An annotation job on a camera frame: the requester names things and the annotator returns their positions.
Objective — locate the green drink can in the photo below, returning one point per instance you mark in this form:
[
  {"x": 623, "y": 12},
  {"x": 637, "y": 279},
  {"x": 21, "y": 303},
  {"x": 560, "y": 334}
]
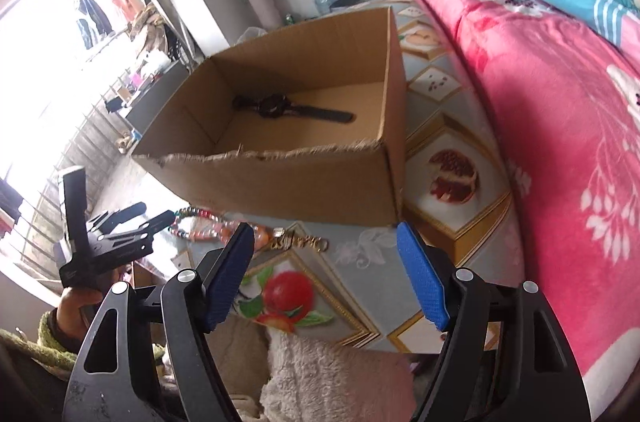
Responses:
[{"x": 288, "y": 19}]

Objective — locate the black wristwatch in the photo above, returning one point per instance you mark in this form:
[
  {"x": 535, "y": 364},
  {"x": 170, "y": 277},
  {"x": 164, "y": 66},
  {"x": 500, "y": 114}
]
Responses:
[{"x": 272, "y": 105}]

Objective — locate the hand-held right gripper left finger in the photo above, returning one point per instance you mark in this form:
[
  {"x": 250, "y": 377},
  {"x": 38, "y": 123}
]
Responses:
[{"x": 226, "y": 282}]

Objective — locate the pink floral blanket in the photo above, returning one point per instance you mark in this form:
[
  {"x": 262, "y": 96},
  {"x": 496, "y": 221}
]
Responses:
[{"x": 560, "y": 152}]

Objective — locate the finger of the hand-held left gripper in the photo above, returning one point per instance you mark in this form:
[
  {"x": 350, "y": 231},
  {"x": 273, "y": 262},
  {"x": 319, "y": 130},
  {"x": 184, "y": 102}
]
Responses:
[
  {"x": 122, "y": 213},
  {"x": 152, "y": 223}
]

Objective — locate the dark hanging jacket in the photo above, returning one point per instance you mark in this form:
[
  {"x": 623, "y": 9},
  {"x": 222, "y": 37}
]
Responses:
[{"x": 92, "y": 20}]

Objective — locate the brown cardboard box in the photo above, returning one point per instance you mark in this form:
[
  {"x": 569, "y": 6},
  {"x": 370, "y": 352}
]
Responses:
[{"x": 280, "y": 182}]

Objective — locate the metal window railing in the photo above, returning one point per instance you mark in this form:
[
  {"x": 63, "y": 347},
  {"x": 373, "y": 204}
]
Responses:
[{"x": 60, "y": 162}]

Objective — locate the fruit print tablecloth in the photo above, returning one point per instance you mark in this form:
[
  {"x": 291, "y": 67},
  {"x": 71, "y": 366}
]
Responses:
[{"x": 440, "y": 122}]

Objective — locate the gold hair clip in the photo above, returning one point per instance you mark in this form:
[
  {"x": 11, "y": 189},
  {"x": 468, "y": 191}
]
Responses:
[{"x": 295, "y": 242}]

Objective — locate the person's left forearm green sleeve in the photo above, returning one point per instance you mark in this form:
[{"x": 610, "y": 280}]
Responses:
[{"x": 47, "y": 342}]

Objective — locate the cream fluffy cloth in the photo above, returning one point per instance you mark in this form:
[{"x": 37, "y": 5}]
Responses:
[{"x": 330, "y": 377}]

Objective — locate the grey cabinet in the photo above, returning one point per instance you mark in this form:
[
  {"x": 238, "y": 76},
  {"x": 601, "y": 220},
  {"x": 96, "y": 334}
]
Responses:
[{"x": 155, "y": 97}]

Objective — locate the person's left hand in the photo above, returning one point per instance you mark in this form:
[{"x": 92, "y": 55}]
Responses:
[{"x": 75, "y": 309}]

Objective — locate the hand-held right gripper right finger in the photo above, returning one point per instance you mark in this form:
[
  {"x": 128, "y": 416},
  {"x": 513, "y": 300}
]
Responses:
[{"x": 421, "y": 282}]

